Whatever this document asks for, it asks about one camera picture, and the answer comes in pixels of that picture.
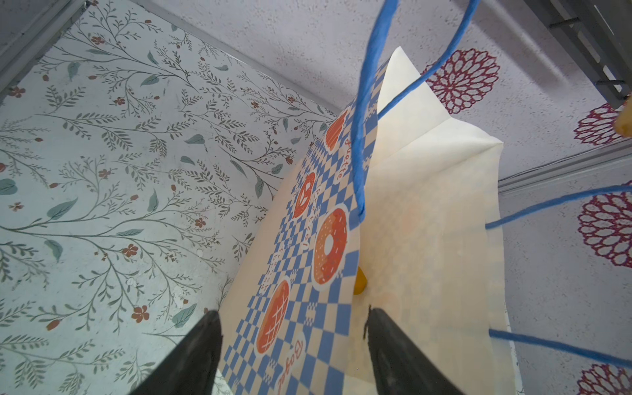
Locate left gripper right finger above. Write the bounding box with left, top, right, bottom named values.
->
left=363, top=307, right=462, bottom=394

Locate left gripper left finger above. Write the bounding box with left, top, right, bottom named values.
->
left=131, top=310, right=223, bottom=395

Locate long brown fake loaf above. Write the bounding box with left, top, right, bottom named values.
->
left=353, top=268, right=368, bottom=296

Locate checkered paper bread bag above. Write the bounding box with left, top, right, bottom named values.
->
left=216, top=0, right=632, bottom=395

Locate yellow braided fake bread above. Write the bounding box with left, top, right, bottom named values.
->
left=613, top=95, right=632, bottom=138

